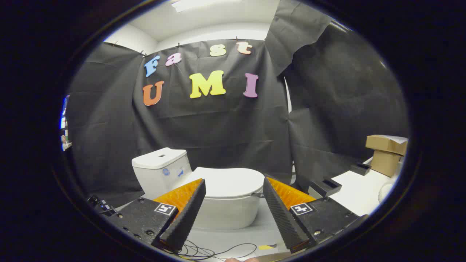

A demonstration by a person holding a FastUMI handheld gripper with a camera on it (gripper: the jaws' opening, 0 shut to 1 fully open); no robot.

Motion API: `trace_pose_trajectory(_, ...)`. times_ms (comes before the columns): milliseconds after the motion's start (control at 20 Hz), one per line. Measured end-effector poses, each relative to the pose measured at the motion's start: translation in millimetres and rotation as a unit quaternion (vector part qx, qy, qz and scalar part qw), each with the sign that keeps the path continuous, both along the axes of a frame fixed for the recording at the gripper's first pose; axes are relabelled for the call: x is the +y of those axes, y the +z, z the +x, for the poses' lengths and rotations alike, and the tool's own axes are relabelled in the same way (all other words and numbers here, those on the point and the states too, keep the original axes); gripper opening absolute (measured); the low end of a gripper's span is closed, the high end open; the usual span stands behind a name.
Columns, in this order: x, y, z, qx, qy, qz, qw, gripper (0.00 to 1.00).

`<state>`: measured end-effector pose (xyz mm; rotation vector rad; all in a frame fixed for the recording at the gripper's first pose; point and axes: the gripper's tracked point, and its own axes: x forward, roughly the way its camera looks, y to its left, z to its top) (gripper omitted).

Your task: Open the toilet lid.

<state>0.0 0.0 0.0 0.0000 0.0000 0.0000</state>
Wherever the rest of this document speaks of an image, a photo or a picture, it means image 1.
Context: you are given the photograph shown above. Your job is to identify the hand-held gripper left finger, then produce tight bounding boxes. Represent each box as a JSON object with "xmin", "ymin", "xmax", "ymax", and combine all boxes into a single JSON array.
[{"xmin": 104, "ymin": 178, "xmax": 207, "ymax": 254}]

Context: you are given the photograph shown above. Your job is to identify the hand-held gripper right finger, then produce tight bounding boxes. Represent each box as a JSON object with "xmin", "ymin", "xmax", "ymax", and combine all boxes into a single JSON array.
[{"xmin": 263, "ymin": 176, "xmax": 369, "ymax": 254}]

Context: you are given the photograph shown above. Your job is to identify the white toilet lid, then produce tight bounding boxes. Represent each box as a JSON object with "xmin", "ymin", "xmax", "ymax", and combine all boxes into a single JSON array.
[{"xmin": 182, "ymin": 167, "xmax": 265, "ymax": 199}]

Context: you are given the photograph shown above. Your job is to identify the white toilet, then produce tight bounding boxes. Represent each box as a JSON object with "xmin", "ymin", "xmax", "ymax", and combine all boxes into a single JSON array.
[{"xmin": 132, "ymin": 147, "xmax": 265, "ymax": 231}]

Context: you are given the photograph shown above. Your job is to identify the small black tray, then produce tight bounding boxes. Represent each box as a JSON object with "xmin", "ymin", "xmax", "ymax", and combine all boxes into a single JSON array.
[
  {"xmin": 350, "ymin": 162, "xmax": 372, "ymax": 176},
  {"xmin": 309, "ymin": 178, "xmax": 343, "ymax": 198}
]

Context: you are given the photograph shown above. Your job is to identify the black electronic device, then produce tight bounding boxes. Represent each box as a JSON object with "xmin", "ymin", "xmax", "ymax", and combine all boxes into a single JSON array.
[{"xmin": 88, "ymin": 195, "xmax": 121, "ymax": 217}]

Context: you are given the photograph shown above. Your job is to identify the black backdrop cloth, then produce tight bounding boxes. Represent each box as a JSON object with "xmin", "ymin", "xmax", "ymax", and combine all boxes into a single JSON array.
[{"xmin": 67, "ymin": 0, "xmax": 410, "ymax": 209}]

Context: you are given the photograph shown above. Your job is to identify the tall brown cardboard box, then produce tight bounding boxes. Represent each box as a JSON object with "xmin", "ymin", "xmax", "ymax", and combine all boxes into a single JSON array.
[{"xmin": 371, "ymin": 150, "xmax": 403, "ymax": 178}]

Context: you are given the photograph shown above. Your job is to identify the wide brown cardboard box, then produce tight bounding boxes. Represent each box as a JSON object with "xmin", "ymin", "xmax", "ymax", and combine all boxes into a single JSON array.
[{"xmin": 366, "ymin": 135, "xmax": 408, "ymax": 156}]

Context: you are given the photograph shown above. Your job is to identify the colourful equipment clutter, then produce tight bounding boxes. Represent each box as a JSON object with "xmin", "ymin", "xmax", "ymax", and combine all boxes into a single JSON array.
[{"xmin": 60, "ymin": 95, "xmax": 72, "ymax": 152}]

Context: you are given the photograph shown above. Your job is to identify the tangle of black cables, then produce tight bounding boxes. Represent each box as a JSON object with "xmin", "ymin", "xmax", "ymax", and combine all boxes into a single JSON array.
[{"xmin": 160, "ymin": 238, "xmax": 257, "ymax": 261}]

